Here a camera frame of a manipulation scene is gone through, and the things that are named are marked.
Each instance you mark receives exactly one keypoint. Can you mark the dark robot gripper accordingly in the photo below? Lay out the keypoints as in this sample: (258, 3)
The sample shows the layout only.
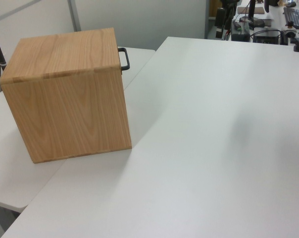
(228, 3)

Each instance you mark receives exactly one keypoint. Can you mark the dark box with green top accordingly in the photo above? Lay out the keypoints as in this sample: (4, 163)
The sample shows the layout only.
(239, 32)

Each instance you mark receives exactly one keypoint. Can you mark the brown flat board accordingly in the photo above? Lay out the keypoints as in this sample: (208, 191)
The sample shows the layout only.
(257, 10)

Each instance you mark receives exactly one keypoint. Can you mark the black electronics box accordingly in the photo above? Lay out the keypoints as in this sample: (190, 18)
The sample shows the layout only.
(267, 37)

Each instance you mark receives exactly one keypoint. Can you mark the black computer keyboard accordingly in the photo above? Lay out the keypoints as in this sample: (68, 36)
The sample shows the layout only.
(294, 16)

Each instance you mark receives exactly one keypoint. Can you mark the light oak wooden cabinet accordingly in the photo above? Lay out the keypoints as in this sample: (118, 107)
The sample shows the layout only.
(65, 104)

